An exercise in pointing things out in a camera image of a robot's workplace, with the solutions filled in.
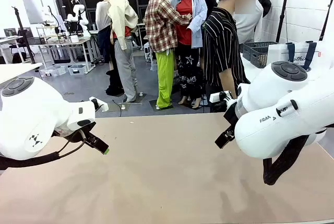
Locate grey whiteboard panel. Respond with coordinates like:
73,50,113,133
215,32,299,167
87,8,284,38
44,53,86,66
22,0,45,24

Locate mannequin black jacket white shirt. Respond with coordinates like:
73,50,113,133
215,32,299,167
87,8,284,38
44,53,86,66
233,0,272,44

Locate mannequin cream jacket black hat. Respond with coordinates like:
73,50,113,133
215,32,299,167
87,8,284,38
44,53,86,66
105,0,140,103

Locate mannequin plaid shirt green pants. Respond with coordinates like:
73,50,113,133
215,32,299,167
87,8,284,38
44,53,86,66
144,0,193,109

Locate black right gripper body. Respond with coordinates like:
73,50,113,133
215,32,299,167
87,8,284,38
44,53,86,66
223,99,240,131

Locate person in striped shirt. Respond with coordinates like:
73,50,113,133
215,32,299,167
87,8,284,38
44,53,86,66
202,0,258,112

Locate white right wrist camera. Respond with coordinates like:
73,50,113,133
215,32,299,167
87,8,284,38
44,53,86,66
209,90,234,104

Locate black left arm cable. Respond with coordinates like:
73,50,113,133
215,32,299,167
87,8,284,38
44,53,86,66
0,129,87,171

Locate mannequin red top blue shirt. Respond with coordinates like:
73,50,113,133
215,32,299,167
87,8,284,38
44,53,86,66
171,0,208,109

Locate background work table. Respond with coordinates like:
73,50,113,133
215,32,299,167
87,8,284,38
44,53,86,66
39,37,94,75

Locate clear plastic storage bin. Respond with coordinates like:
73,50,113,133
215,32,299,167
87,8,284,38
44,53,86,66
40,64,66,77
68,64,87,76

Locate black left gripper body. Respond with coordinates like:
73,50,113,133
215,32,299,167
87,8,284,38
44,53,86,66
68,127,92,144

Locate mannequin white shirt navy skirt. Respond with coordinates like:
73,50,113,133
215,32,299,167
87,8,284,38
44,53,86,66
95,0,115,65

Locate white table with beige top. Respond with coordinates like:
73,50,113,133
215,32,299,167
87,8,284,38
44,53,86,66
0,62,43,85

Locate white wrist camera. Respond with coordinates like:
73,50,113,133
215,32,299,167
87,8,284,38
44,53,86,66
209,90,234,104
89,97,109,112

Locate black tripod stand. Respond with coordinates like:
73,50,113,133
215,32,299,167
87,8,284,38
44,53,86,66
11,6,36,64
319,0,334,42
276,0,292,43

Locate white side table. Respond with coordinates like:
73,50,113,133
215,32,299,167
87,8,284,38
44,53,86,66
240,51,269,84

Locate person's right forearm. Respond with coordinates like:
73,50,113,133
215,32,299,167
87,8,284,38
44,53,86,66
219,68,238,99

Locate dark grey plastic basket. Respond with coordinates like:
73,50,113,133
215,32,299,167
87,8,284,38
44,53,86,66
239,41,279,54
249,46,272,68

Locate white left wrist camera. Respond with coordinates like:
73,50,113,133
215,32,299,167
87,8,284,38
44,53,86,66
89,97,109,112

